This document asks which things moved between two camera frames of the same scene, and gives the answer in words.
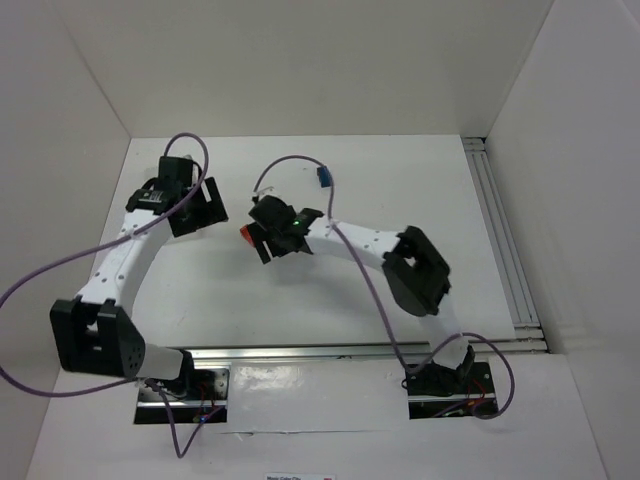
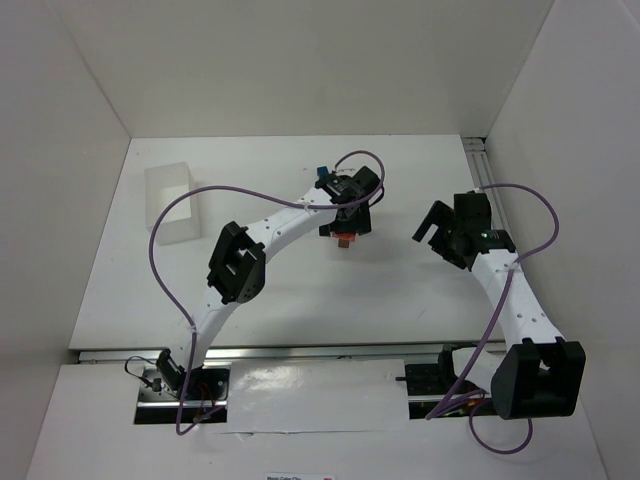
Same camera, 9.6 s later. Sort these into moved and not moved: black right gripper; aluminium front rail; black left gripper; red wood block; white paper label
Moved: red wood block; black right gripper; black left gripper
Not moved: aluminium front rail; white paper label
